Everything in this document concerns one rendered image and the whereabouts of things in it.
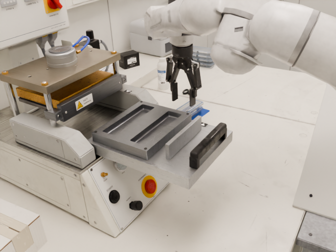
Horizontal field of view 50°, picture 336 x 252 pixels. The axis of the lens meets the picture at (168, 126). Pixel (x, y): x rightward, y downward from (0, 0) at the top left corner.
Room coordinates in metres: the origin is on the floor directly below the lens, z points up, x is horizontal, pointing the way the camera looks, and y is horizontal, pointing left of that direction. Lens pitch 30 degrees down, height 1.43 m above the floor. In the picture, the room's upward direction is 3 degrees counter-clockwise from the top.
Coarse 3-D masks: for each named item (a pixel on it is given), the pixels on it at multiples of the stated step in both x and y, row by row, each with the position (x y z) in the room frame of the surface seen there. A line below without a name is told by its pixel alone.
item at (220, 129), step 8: (216, 128) 0.71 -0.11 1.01; (224, 128) 0.72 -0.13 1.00; (208, 136) 0.68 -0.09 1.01; (216, 136) 0.69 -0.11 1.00; (224, 136) 0.73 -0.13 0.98; (200, 144) 0.65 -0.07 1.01; (208, 144) 0.65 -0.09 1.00; (192, 152) 0.62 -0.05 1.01; (200, 152) 0.62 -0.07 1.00; (192, 160) 0.62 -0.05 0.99
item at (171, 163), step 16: (192, 128) 0.74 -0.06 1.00; (208, 128) 0.78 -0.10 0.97; (96, 144) 0.73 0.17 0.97; (176, 144) 0.68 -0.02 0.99; (192, 144) 0.71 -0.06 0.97; (224, 144) 0.73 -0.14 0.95; (112, 160) 0.70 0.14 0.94; (128, 160) 0.67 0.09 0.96; (144, 160) 0.65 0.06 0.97; (160, 160) 0.65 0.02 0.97; (176, 160) 0.65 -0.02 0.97; (208, 160) 0.66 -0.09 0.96; (160, 176) 0.62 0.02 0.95; (176, 176) 0.60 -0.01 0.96; (192, 176) 0.60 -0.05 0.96
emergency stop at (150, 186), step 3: (147, 180) 0.78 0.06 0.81; (150, 180) 0.78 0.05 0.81; (153, 180) 0.79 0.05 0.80; (147, 183) 0.77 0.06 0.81; (150, 183) 0.78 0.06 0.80; (153, 183) 0.79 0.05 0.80; (144, 186) 0.77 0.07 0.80; (147, 186) 0.77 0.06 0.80; (150, 186) 0.77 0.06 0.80; (153, 186) 0.78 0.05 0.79; (147, 189) 0.76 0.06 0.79; (150, 189) 0.77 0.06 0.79; (153, 189) 0.77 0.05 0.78; (147, 192) 0.76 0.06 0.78; (150, 192) 0.76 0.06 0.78; (153, 192) 0.77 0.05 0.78
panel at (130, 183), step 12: (96, 168) 0.71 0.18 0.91; (108, 168) 0.73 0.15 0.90; (132, 168) 0.78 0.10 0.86; (96, 180) 0.69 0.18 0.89; (108, 180) 0.71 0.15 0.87; (120, 180) 0.73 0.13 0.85; (132, 180) 0.76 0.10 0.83; (144, 180) 0.78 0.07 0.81; (156, 180) 0.81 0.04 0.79; (108, 192) 0.69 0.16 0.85; (120, 192) 0.71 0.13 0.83; (132, 192) 0.74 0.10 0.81; (144, 192) 0.76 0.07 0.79; (156, 192) 0.79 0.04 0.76; (108, 204) 0.67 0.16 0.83; (120, 204) 0.69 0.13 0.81; (144, 204) 0.74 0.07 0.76; (120, 216) 0.67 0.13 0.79; (132, 216) 0.69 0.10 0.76; (120, 228) 0.65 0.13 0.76
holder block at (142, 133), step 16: (128, 112) 0.84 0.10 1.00; (144, 112) 0.86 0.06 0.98; (160, 112) 0.83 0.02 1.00; (176, 112) 0.83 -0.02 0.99; (112, 128) 0.78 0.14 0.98; (128, 128) 0.76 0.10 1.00; (144, 128) 0.75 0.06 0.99; (160, 128) 0.77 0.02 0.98; (176, 128) 0.76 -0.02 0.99; (112, 144) 0.71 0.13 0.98; (128, 144) 0.68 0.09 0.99; (144, 144) 0.68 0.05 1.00; (160, 144) 0.70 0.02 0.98
